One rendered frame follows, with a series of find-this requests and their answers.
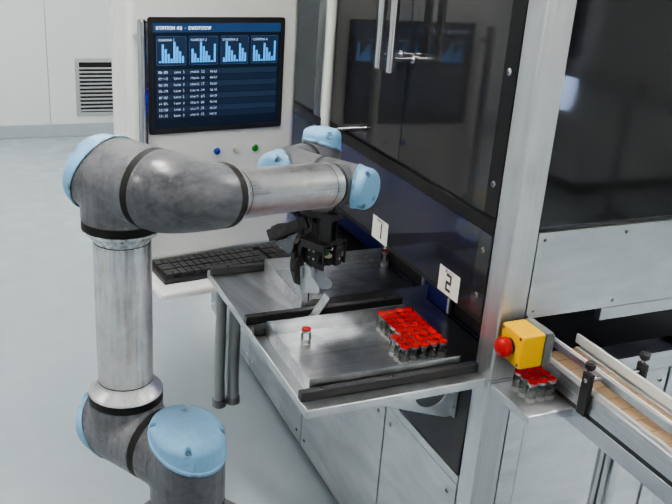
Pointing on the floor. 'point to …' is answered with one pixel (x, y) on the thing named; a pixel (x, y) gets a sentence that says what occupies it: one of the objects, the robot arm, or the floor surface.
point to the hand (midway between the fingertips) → (304, 295)
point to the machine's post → (516, 233)
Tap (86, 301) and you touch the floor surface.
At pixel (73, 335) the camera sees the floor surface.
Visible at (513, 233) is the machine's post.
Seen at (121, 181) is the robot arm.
